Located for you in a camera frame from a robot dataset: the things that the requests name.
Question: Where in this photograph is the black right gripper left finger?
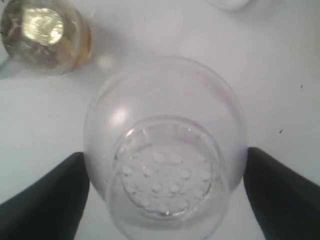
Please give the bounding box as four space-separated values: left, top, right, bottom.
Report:
0 152 90 240

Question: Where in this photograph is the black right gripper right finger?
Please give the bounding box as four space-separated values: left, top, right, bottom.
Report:
243 147 320 240

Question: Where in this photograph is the clear shaker dome lid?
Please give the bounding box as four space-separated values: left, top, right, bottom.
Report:
84 57 248 240

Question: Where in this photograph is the clear shaker body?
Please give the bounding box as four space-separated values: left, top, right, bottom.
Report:
0 0 94 78

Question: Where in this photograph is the gold coin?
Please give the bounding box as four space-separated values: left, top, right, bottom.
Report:
21 7 64 46

